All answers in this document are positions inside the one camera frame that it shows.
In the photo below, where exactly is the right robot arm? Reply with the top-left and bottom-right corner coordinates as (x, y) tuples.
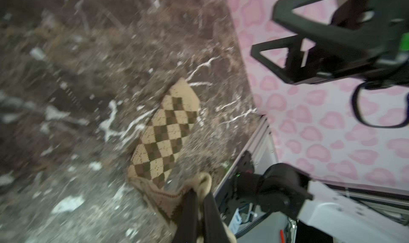
(235, 0), (409, 243)

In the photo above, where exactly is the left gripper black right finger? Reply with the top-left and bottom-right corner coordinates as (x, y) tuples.
(203, 192), (230, 243)

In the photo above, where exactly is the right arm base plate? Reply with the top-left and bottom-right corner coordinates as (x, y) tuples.
(215, 150), (255, 234)

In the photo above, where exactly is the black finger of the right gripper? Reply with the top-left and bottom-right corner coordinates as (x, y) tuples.
(250, 35), (320, 85)

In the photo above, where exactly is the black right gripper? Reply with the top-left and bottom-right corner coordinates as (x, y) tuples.
(272, 0), (409, 83)

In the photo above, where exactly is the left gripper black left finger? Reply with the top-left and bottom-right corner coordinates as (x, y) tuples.
(172, 190), (199, 243)

